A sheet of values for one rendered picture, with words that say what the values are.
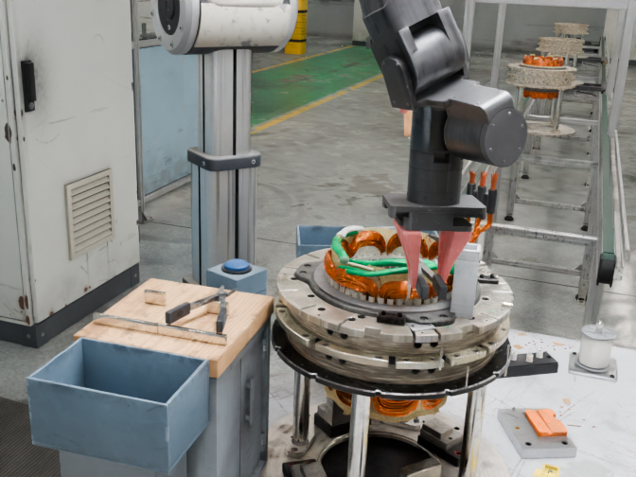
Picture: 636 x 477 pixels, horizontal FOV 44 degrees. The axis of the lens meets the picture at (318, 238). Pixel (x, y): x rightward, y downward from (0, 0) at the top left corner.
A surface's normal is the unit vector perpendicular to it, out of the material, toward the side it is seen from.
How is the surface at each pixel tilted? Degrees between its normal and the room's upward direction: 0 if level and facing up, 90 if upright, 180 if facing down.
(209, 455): 90
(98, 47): 90
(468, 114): 111
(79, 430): 90
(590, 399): 0
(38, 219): 90
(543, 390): 0
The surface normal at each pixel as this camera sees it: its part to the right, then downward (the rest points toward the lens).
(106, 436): -0.28, 0.30
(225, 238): 0.56, 0.29
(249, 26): 0.50, 0.61
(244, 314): 0.04, -0.94
